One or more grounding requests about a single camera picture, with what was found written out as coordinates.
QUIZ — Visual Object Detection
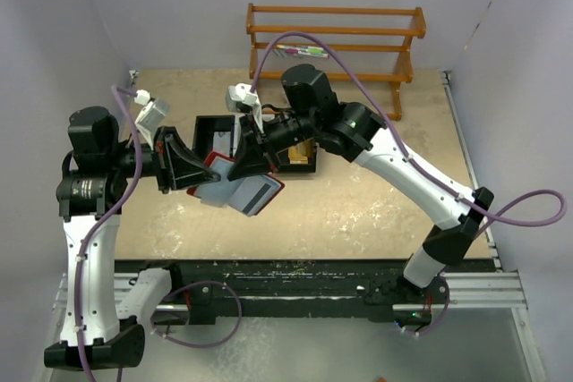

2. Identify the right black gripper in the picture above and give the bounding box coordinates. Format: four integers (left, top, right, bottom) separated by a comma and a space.
227, 112, 318, 181

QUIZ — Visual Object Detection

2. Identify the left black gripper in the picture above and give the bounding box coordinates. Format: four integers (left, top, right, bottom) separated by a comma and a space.
107, 124, 220, 193

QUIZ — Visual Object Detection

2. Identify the red leather card holder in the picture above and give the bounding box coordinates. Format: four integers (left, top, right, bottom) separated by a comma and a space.
187, 151, 285, 216

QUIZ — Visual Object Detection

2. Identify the clear plastic card sleeve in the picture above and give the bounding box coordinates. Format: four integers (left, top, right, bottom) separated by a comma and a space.
194, 156, 240, 208

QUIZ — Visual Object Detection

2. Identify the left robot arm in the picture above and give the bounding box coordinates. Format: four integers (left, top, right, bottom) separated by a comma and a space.
44, 100, 220, 371

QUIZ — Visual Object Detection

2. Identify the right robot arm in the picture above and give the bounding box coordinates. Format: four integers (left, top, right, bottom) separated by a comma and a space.
227, 64, 493, 302

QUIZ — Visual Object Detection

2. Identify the grey card in tray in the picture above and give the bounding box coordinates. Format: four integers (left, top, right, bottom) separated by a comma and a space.
212, 131, 233, 157

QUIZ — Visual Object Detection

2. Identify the yellow card stack in tray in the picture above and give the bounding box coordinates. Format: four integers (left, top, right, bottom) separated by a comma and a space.
287, 140, 313, 165

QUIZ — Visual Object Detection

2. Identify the black and white organiser tray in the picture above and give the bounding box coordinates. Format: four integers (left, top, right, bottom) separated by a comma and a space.
192, 115, 318, 174

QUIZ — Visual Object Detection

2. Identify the bundle of coloured pens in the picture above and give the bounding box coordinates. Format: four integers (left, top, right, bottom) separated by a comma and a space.
274, 45, 330, 59

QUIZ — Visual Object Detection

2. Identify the wooden three-tier shelf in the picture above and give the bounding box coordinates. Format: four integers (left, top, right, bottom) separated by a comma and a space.
244, 3, 426, 122

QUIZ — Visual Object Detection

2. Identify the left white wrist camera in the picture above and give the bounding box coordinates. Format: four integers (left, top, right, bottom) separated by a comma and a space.
134, 89, 170, 147

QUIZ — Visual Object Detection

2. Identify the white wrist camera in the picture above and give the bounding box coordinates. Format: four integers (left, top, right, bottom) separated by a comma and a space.
134, 89, 170, 147
226, 83, 263, 132

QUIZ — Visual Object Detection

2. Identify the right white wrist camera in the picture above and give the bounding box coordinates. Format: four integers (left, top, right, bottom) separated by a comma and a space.
226, 83, 263, 132

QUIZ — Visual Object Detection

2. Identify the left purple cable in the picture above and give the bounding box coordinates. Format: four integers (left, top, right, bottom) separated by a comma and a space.
75, 85, 243, 382

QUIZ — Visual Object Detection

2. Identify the purple cable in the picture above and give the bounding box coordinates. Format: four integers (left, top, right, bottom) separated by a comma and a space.
75, 85, 243, 382
250, 31, 568, 338

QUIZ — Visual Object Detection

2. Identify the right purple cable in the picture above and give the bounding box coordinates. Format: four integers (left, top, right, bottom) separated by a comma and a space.
250, 31, 568, 338

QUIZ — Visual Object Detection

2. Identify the aluminium frame rail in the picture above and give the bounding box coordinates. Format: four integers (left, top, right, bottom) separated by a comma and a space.
53, 272, 527, 311

